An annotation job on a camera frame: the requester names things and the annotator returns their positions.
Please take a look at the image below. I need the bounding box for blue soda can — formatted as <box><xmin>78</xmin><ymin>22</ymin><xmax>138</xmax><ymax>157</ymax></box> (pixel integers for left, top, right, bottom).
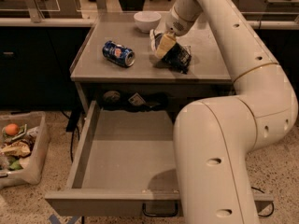
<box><xmin>102</xmin><ymin>41</ymin><xmax>135</xmax><ymax>68</ymax></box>

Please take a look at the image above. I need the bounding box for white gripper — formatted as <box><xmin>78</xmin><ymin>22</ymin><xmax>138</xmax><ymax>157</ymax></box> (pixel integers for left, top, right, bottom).
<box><xmin>155</xmin><ymin>7</ymin><xmax>194</xmax><ymax>59</ymax></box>

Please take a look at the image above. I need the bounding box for orange fruit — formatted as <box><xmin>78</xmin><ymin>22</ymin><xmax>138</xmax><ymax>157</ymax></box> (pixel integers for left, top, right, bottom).
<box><xmin>5</xmin><ymin>123</ymin><xmax>20</xmax><ymax>136</ymax></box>

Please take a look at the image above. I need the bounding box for clear plastic storage bin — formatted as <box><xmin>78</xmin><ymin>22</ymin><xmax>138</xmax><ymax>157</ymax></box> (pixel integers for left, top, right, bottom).
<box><xmin>0</xmin><ymin>112</ymin><xmax>50</xmax><ymax>189</ymax></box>

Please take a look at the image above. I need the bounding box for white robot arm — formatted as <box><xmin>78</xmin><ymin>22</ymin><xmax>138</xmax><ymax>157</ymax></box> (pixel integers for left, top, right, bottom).
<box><xmin>165</xmin><ymin>0</ymin><xmax>298</xmax><ymax>224</ymax></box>

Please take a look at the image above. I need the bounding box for black metal drawer handle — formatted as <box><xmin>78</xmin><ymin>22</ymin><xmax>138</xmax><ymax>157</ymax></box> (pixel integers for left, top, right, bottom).
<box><xmin>142</xmin><ymin>203</ymin><xmax>179</xmax><ymax>217</ymax></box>

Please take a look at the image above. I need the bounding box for black bundle under tabletop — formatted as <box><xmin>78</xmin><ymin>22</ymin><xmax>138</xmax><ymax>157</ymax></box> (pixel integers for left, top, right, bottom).
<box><xmin>98</xmin><ymin>91</ymin><xmax>168</xmax><ymax>112</ymax></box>

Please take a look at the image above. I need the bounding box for grey open top drawer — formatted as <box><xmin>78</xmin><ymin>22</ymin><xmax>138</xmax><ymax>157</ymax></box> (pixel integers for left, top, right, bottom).
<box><xmin>45</xmin><ymin>103</ymin><xmax>269</xmax><ymax>217</ymax></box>

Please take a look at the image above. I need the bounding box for black power cable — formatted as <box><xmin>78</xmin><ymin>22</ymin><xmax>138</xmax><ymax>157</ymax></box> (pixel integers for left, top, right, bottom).
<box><xmin>250</xmin><ymin>186</ymin><xmax>276</xmax><ymax>218</ymax></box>

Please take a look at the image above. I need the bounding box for blue chip bag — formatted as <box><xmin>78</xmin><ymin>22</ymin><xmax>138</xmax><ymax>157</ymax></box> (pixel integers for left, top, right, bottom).
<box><xmin>149</xmin><ymin>29</ymin><xmax>192</xmax><ymax>74</ymax></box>

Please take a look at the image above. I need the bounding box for white bowl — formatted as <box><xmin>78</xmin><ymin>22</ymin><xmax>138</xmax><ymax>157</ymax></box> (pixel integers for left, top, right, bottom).
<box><xmin>134</xmin><ymin>11</ymin><xmax>162</xmax><ymax>33</ymax></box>

